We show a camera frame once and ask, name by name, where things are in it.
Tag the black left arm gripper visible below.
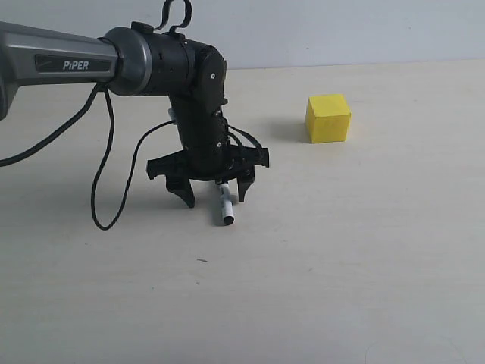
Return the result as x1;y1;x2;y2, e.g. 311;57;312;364
146;96;269;208

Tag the black and white marker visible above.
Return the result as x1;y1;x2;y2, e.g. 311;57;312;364
218;182;235;226

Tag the yellow cube block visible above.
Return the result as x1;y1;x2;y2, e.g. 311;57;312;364
305;94;352;143

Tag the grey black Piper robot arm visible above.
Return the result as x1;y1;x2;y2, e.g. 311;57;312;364
1;23;269;207

